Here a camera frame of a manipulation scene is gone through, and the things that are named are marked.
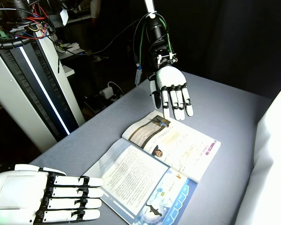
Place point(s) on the white crumpled cloth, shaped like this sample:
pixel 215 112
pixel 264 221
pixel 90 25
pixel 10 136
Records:
pixel 69 47

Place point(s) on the white backdrop sheet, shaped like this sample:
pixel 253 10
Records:
pixel 271 164

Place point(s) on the grey table cloth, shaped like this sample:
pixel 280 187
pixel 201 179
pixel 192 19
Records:
pixel 103 122

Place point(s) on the white USB connector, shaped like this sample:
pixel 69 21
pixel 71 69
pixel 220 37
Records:
pixel 138 75

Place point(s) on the white paper tag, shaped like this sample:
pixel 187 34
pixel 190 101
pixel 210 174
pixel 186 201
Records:
pixel 64 17

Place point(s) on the white robot body column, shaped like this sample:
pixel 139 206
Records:
pixel 4 93

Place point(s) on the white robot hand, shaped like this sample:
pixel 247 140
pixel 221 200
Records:
pixel 169 77
pixel 16 194

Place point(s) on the white power adapter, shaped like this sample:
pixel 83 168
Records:
pixel 107 92

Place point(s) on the illustrated textbook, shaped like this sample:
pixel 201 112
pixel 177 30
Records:
pixel 140 173

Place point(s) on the black backdrop curtain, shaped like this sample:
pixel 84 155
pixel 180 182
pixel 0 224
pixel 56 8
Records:
pixel 236 35

